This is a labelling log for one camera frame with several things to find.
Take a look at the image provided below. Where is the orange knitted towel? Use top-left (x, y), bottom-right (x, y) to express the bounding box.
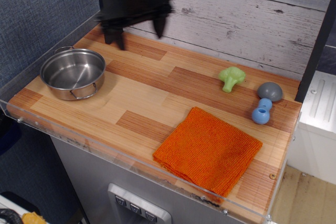
top-left (153, 107), bottom-right (262, 197)

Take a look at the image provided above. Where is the stainless steel pot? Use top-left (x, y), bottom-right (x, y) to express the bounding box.
top-left (40, 46), bottom-right (106, 101)

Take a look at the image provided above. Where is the grey half-dome toy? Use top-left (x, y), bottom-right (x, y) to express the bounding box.
top-left (257, 82), bottom-right (283, 102)

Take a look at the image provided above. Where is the white ridged side unit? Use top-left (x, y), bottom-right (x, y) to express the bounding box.
top-left (287, 71), bottom-right (335, 184)

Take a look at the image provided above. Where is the grey toy cabinet front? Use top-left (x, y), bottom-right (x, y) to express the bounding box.
top-left (51, 137), bottom-right (241, 223)

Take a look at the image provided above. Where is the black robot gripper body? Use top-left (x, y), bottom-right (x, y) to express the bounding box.
top-left (110, 0), bottom-right (172, 28)

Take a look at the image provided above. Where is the dark grey right post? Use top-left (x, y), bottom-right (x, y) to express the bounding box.
top-left (295, 0), bottom-right (335, 103)

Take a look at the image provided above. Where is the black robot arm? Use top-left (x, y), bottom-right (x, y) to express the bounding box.
top-left (97, 0), bottom-right (172, 50)

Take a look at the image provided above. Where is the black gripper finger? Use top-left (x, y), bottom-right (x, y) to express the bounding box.
top-left (153, 15), bottom-right (167, 38)
top-left (104, 27), bottom-right (125, 50)

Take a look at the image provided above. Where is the silver dispenser button panel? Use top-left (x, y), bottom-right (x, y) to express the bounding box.
top-left (108, 183), bottom-right (172, 223)

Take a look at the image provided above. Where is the clear acrylic edge guard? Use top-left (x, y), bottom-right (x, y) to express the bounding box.
top-left (1, 90), bottom-right (301, 223)

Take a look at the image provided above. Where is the blue dumbbell-shaped toy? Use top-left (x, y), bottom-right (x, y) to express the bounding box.
top-left (251, 98), bottom-right (272, 124)

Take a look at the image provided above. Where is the green toy broccoli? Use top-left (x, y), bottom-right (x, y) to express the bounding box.
top-left (218, 67), bottom-right (246, 93)

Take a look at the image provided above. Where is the yellow object at bottom-left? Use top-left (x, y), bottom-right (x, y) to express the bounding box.
top-left (22, 212), bottom-right (47, 224)

